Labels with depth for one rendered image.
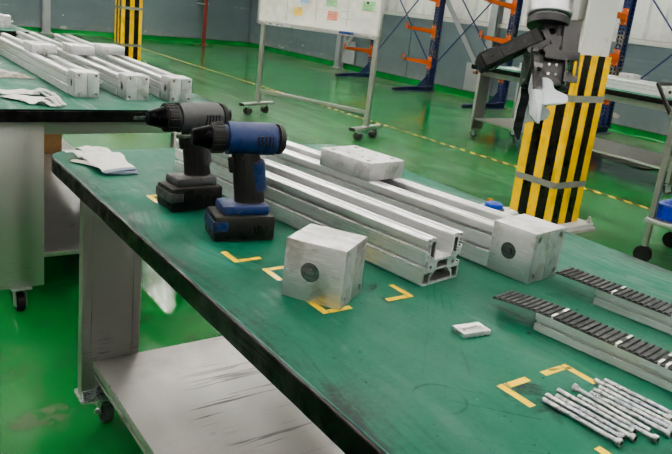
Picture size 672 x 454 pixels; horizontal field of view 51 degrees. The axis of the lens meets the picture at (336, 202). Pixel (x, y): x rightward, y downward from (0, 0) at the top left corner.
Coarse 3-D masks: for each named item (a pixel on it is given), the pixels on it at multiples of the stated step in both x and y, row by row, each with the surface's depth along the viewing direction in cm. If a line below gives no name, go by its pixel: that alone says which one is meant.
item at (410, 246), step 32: (224, 160) 157; (224, 192) 158; (288, 192) 144; (320, 192) 138; (352, 192) 141; (288, 224) 143; (320, 224) 136; (352, 224) 129; (384, 224) 123; (416, 224) 128; (384, 256) 124; (416, 256) 119; (448, 256) 122
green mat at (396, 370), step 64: (128, 192) 153; (448, 192) 185; (192, 256) 121; (256, 256) 124; (576, 256) 145; (256, 320) 100; (320, 320) 102; (384, 320) 104; (448, 320) 107; (512, 320) 110; (320, 384) 85; (384, 384) 87; (448, 384) 88; (640, 384) 94; (384, 448) 74; (448, 448) 75; (512, 448) 76; (576, 448) 78; (640, 448) 79
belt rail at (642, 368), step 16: (544, 320) 106; (560, 336) 104; (576, 336) 102; (592, 352) 100; (608, 352) 99; (624, 352) 97; (624, 368) 97; (640, 368) 96; (656, 368) 94; (656, 384) 94
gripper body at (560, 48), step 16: (528, 16) 120; (544, 16) 117; (560, 16) 116; (544, 32) 118; (560, 32) 118; (576, 32) 118; (528, 48) 118; (544, 48) 116; (560, 48) 118; (576, 48) 117; (528, 64) 117; (544, 64) 117; (560, 64) 117; (528, 80) 117; (560, 80) 117; (576, 80) 115
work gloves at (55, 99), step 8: (40, 88) 263; (0, 96) 245; (8, 96) 245; (16, 96) 246; (24, 96) 248; (48, 96) 242; (56, 96) 245; (32, 104) 239; (48, 104) 239; (56, 104) 241; (64, 104) 244
